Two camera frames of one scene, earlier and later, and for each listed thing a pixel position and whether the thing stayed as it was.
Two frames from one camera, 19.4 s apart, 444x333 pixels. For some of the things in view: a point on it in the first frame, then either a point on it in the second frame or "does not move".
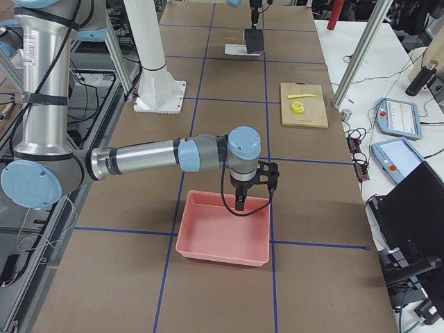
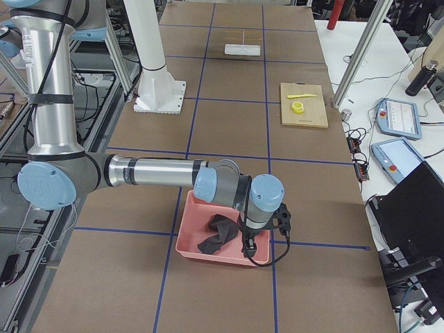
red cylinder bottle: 336,8 does not move
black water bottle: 422,78 does not move
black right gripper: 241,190 to 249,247
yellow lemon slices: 297,107 does not move
